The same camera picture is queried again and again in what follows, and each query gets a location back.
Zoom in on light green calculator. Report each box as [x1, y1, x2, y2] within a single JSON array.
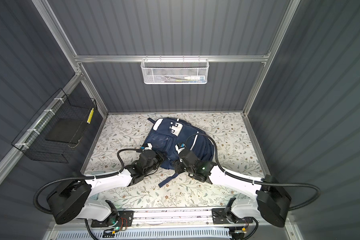
[[85, 171, 106, 176]]

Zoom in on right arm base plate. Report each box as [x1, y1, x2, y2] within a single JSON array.
[[211, 208, 253, 225]]

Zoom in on black wire wall basket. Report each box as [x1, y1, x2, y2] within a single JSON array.
[[12, 90, 97, 164]]

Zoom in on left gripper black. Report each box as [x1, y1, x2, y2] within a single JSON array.
[[143, 150, 168, 178]]

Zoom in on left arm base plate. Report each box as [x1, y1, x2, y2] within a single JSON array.
[[91, 211, 135, 229]]

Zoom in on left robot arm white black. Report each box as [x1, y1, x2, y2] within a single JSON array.
[[47, 150, 167, 227]]

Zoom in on navy blue student backpack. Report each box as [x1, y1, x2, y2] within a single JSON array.
[[141, 118, 216, 188]]

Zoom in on aluminium front rail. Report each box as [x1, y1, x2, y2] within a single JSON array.
[[47, 205, 295, 232]]

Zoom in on pens in white basket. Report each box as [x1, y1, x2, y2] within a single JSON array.
[[163, 76, 206, 83]]

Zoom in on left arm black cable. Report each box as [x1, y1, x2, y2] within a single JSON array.
[[32, 148, 145, 240]]

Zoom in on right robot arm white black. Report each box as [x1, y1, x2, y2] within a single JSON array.
[[175, 148, 291, 228]]

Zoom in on white wire mesh basket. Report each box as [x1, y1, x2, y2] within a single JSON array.
[[141, 58, 210, 85]]

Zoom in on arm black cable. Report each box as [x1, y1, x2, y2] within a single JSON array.
[[184, 133, 322, 240], [32, 148, 145, 240]]

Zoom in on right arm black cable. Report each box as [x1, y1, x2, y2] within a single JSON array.
[[184, 133, 322, 240]]

